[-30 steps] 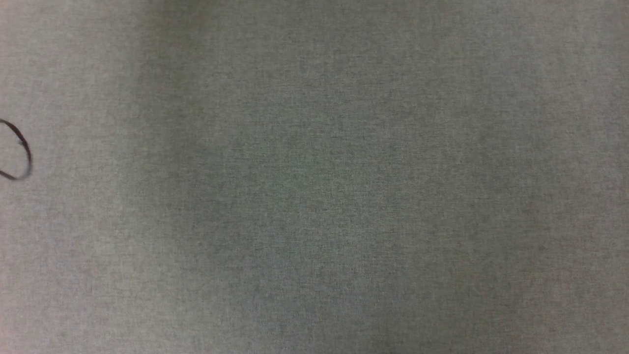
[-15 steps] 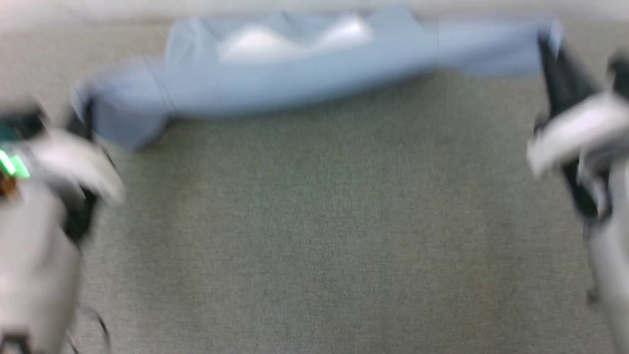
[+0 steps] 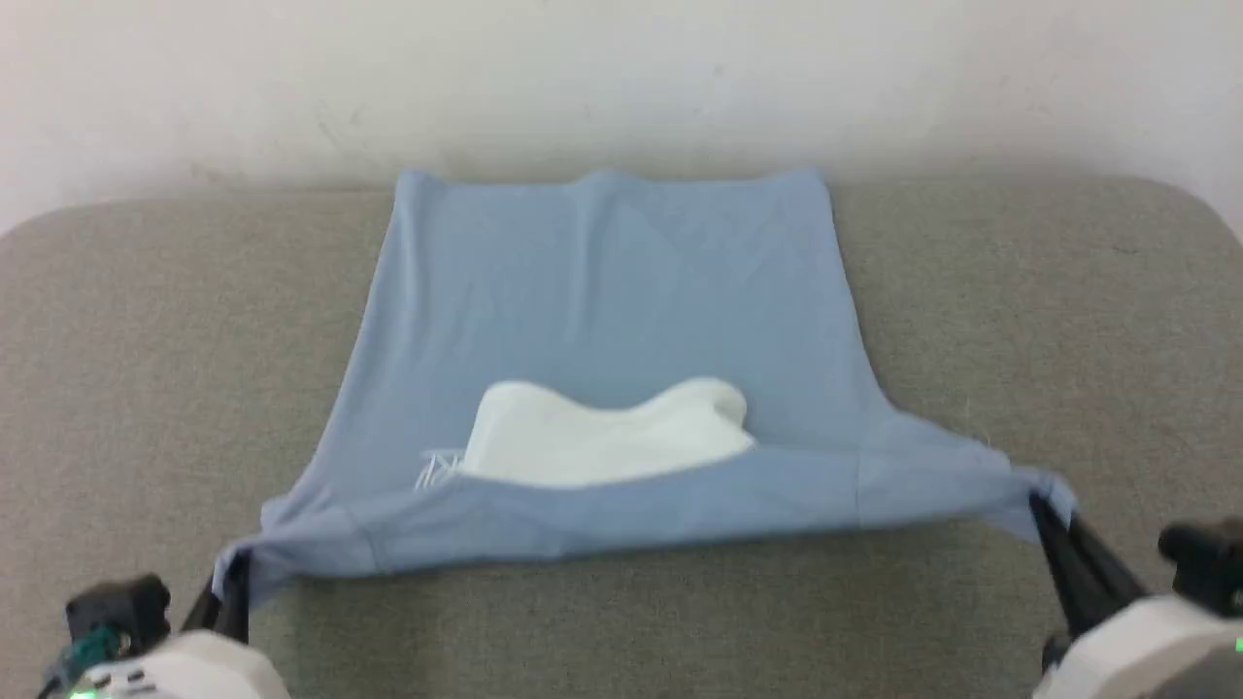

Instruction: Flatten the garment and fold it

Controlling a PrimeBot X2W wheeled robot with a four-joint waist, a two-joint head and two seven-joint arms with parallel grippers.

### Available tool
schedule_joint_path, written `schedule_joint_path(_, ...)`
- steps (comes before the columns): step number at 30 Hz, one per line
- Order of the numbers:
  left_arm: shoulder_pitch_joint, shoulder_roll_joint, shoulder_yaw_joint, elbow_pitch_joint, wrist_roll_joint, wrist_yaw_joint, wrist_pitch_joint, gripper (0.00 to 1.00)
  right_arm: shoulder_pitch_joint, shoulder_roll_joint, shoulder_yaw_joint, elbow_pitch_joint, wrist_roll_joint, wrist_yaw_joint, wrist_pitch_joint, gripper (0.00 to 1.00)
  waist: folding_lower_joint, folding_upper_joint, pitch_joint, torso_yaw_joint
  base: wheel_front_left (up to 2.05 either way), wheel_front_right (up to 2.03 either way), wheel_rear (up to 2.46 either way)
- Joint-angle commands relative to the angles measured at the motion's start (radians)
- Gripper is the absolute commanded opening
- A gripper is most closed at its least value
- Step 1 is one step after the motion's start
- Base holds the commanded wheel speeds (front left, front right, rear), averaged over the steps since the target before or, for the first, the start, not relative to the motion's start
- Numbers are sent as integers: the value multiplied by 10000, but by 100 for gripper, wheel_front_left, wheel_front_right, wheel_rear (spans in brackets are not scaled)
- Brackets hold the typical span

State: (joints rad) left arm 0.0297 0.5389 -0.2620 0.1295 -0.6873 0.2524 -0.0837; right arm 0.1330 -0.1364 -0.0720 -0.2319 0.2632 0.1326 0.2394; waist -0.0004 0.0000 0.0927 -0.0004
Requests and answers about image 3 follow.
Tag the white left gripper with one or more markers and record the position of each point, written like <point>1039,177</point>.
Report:
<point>194,670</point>

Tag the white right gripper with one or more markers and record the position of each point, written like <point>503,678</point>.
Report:
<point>1126,650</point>

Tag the light blue and white garment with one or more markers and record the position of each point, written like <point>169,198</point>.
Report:
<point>621,291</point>

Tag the grey fabric sofa cushion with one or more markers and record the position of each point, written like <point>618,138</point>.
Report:
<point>146,340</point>

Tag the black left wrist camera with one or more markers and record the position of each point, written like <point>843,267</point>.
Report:
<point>117,607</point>

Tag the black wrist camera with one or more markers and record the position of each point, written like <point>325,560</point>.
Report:
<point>1209,563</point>
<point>117,607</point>

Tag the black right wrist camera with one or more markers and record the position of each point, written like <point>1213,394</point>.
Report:
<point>1209,563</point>

